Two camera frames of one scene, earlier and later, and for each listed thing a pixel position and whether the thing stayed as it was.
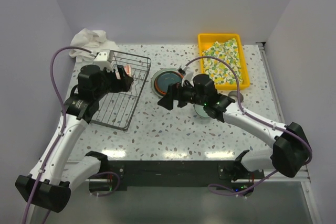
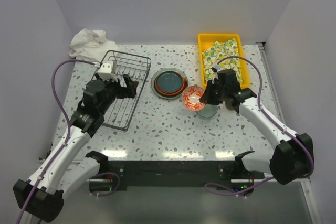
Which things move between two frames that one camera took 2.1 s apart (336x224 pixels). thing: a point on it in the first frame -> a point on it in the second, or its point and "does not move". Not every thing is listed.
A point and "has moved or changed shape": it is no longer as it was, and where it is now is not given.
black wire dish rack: [115, 108] does not move
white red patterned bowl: [128, 71] has moved or changed shape
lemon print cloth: [221, 73] does not move
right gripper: [175, 92] -> [206, 97]
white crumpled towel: [95, 41] does not move
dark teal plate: [167, 78] does not move
